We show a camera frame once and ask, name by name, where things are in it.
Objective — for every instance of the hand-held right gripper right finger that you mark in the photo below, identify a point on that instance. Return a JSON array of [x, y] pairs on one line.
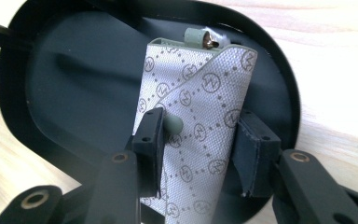
[[254, 155]]

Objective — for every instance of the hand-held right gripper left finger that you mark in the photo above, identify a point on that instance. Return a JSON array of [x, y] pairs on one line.
[[149, 146]]

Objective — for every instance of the grey patterned key pouch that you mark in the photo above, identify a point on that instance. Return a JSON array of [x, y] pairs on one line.
[[199, 102]]

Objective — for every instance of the black key rack with tray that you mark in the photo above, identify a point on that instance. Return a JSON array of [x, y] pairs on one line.
[[80, 93]]

